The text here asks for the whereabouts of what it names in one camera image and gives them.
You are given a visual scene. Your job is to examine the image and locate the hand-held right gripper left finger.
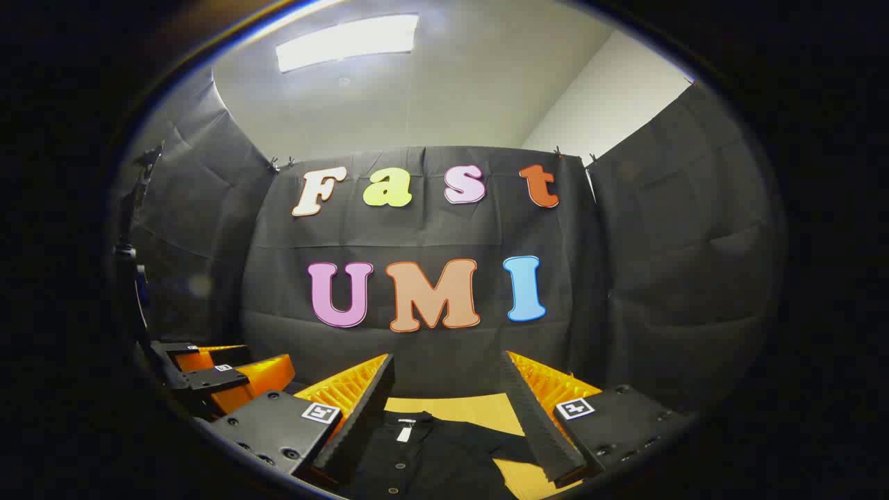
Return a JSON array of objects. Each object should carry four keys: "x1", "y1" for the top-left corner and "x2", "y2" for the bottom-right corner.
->
[{"x1": 207, "y1": 353, "x2": 397, "y2": 487}]

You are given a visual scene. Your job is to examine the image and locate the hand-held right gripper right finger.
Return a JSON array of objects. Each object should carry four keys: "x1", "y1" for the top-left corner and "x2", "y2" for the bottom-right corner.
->
[{"x1": 500, "y1": 350, "x2": 697, "y2": 487}]

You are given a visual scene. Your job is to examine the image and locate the black button shirt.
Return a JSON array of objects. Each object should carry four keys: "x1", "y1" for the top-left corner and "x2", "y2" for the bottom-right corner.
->
[{"x1": 339, "y1": 410, "x2": 556, "y2": 500}]

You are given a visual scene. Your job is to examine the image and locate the black backdrop cloth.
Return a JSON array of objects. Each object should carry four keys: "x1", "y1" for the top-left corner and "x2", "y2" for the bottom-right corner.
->
[{"x1": 115, "y1": 66, "x2": 789, "y2": 417}]

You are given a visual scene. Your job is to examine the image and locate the ceiling light panel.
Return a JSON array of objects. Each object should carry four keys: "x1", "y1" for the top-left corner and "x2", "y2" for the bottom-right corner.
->
[{"x1": 276, "y1": 14, "x2": 420, "y2": 74}]

